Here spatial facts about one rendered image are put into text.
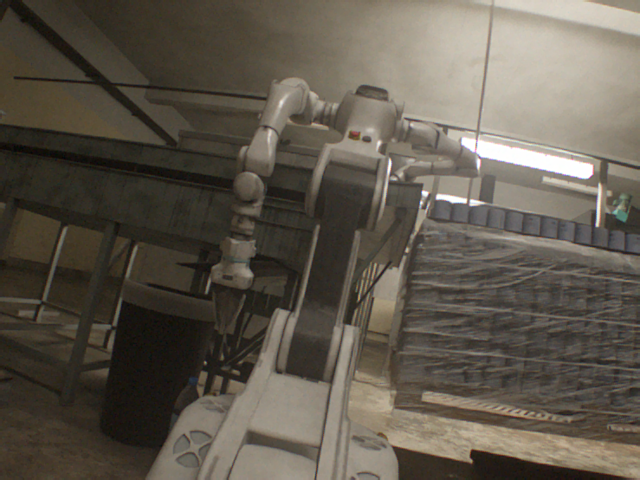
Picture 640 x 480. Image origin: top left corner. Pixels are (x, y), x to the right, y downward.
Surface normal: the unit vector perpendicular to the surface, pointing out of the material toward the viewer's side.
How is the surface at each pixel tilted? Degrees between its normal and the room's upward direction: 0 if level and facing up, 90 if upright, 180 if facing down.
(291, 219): 90
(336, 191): 94
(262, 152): 72
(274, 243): 90
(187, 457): 38
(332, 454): 29
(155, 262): 90
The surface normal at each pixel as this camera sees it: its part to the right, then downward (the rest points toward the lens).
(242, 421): 0.20, -0.92
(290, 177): -0.11, -0.19
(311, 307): 0.07, -0.47
